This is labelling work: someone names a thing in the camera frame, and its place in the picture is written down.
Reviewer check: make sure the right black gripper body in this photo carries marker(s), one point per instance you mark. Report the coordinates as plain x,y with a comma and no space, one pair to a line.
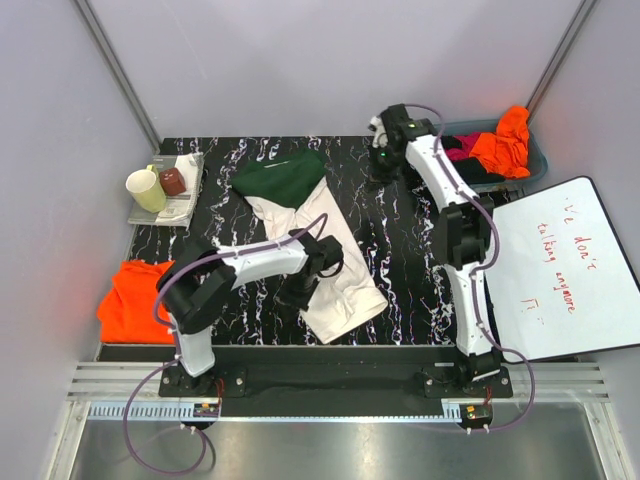
383,166

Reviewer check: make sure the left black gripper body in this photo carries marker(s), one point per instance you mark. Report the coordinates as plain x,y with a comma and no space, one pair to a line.
297,290

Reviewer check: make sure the black garment in basket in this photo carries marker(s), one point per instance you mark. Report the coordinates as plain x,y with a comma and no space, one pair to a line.
473,172

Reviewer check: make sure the whiteboard with red writing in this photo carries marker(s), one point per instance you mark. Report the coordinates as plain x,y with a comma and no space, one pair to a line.
561,284

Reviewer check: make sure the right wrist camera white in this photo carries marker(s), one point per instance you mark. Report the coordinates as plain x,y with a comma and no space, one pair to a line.
376,126

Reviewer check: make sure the pale yellow mug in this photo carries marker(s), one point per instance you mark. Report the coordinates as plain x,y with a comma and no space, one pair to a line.
145,188

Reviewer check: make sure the magenta garment in basket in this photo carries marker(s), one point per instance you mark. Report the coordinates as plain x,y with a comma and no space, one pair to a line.
459,147

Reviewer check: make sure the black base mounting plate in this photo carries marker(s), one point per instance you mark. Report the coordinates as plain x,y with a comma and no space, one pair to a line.
241,371

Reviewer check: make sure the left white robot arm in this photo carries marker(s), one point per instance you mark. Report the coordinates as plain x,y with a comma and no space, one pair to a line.
197,286

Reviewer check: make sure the folded orange t-shirt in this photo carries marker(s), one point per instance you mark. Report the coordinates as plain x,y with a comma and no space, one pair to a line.
125,312

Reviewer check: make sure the teal laundry basket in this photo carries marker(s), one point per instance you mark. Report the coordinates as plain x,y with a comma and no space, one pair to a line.
537,162

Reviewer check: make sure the orange t-shirt in basket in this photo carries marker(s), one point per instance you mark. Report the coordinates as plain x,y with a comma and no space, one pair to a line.
505,152

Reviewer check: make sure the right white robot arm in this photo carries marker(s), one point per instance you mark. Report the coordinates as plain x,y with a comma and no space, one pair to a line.
463,235

